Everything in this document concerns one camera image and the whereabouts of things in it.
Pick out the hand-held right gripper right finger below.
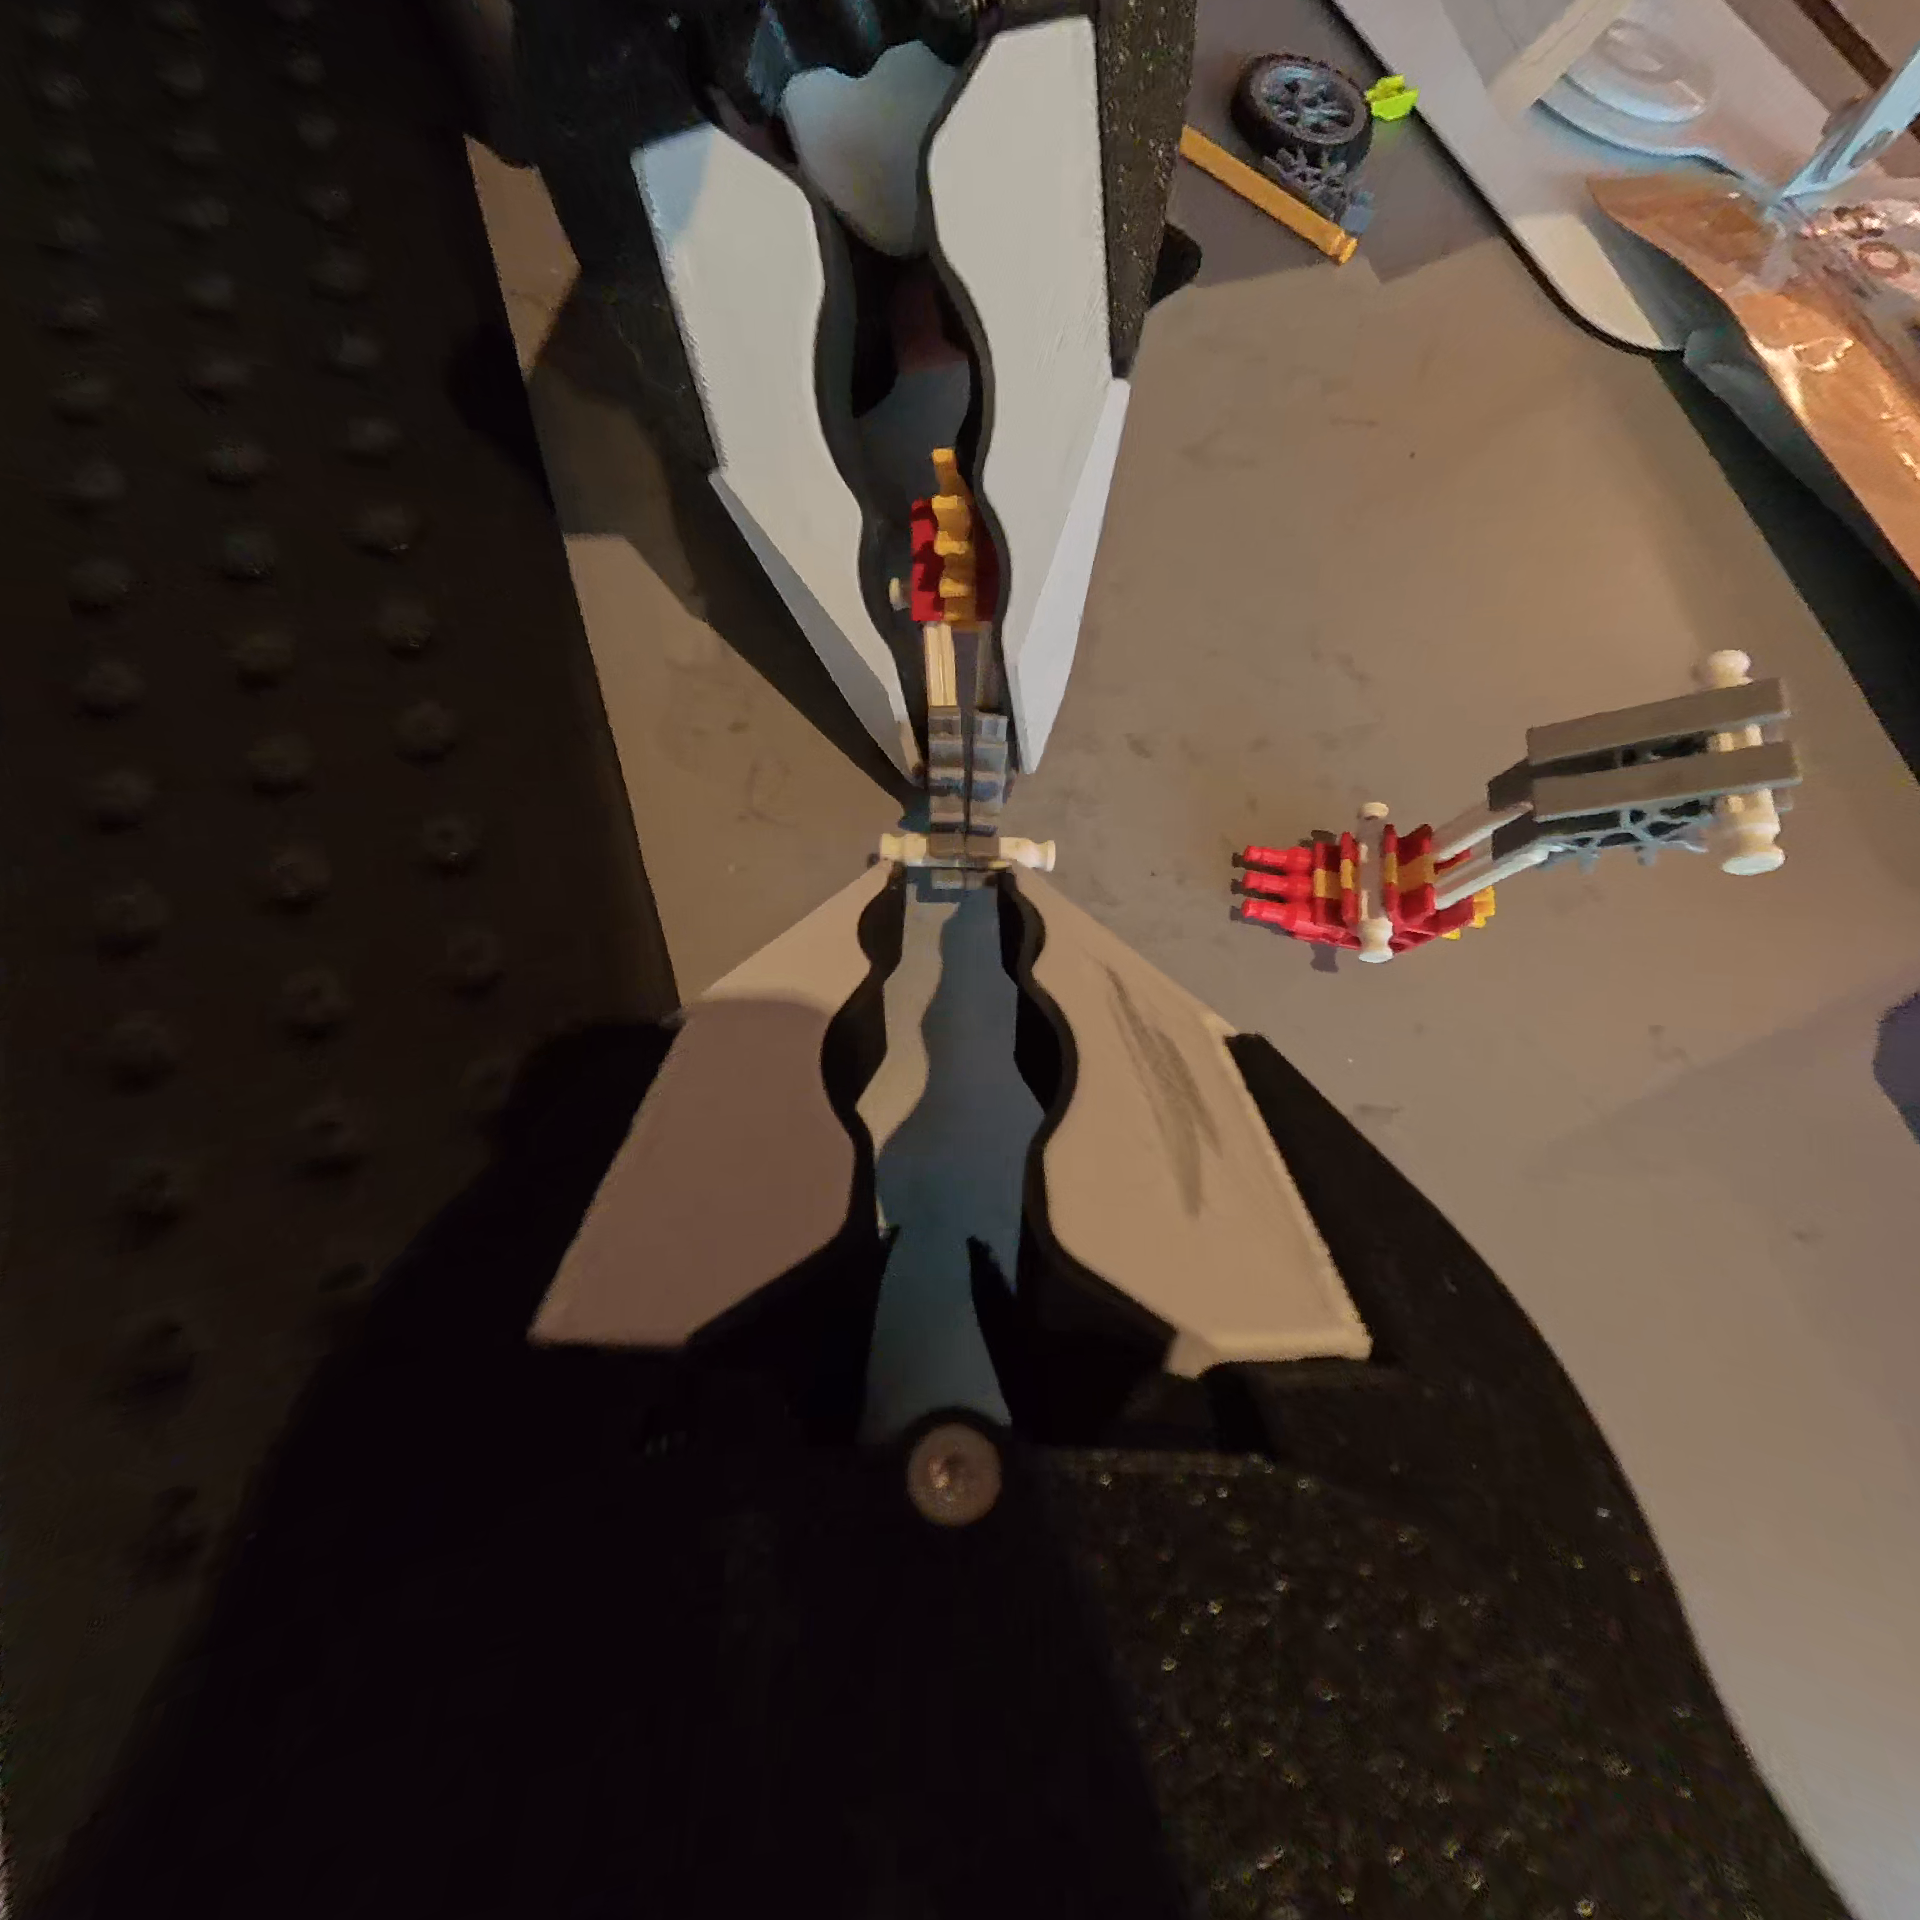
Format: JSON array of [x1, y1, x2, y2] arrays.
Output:
[[997, 878, 1376, 1369]]

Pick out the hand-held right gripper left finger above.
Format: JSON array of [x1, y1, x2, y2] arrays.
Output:
[[525, 861, 914, 1349]]

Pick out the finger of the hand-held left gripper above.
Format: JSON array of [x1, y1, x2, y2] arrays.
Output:
[[921, 10, 1133, 780], [626, 118, 924, 782]]

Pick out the red and yellow toy assembly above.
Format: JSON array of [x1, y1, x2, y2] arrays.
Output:
[[878, 447, 1057, 880]]

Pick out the yellow toy rod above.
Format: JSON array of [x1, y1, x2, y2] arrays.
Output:
[[1177, 125, 1359, 268]]

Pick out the toy wheel with grey hub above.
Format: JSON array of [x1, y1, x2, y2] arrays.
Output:
[[1230, 54, 1374, 154]]

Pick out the grey snowflake toy connector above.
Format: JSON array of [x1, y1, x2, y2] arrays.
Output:
[[1264, 141, 1377, 231]]

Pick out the white document stand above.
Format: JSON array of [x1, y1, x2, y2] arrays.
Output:
[[1332, 0, 1801, 356]]

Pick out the black dimpled pad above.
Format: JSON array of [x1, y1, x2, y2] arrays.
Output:
[[0, 0, 687, 1877]]

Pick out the grey and red toy model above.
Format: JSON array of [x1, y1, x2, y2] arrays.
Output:
[[1231, 647, 1801, 967]]

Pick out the foil toy packaging bag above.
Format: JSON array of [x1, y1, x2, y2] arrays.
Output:
[[1586, 161, 1920, 590]]

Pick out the pale slotted strut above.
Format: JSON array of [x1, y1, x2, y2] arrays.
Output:
[[1761, 41, 1920, 226]]

